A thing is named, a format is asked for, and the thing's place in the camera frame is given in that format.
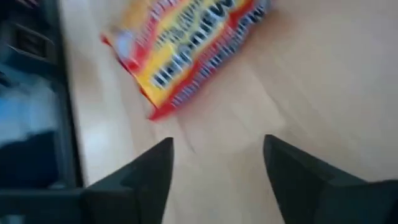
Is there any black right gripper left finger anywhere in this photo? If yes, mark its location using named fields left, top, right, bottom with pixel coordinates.
left=0, top=136, right=174, bottom=224

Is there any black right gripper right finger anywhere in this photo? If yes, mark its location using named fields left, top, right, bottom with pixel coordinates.
left=263, top=134, right=398, bottom=224

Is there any red Maruchan noodle pack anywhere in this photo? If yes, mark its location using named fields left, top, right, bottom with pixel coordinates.
left=99, top=0, right=271, bottom=121

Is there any black aluminium table frame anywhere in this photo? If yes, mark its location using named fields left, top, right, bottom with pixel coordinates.
left=0, top=0, right=85, bottom=191

